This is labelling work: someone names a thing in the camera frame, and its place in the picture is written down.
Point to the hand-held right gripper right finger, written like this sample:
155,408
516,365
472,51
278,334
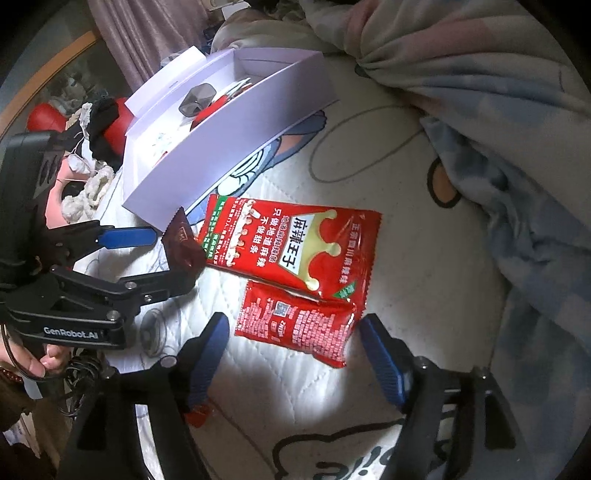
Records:
383,364

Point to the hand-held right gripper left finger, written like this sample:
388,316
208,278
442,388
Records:
207,360

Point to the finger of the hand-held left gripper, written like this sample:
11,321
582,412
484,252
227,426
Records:
129,237
152,286

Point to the small brown packet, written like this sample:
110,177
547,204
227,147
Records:
182,242

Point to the red ketchup packet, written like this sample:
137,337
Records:
295,327

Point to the lavender cardboard box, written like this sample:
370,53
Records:
231,138

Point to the person's left forearm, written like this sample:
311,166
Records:
18,406

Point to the person's left hand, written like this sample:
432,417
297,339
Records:
32,364

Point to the small red wrapper scrap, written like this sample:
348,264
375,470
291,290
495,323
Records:
198,417

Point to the cream knitted cloth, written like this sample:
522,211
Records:
92,189

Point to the red padded object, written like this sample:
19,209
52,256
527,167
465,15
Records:
44,120
115,124

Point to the white crumpled plastic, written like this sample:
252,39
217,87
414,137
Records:
162,139

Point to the black cloth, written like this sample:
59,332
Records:
104,124

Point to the large red snack packet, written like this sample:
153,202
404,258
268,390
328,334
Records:
277,240

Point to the dark grey case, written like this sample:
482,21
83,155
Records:
194,99

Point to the lavender box lid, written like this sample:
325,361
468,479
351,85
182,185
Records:
166,78

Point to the cartoon printed bed sheet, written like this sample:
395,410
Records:
378,161

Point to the mauve curtain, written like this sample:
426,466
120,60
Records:
134,32

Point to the beige cloth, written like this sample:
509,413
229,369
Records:
258,32

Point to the plaid blanket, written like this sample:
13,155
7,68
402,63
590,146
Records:
461,69

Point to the wooden frame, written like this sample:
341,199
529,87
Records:
46,64

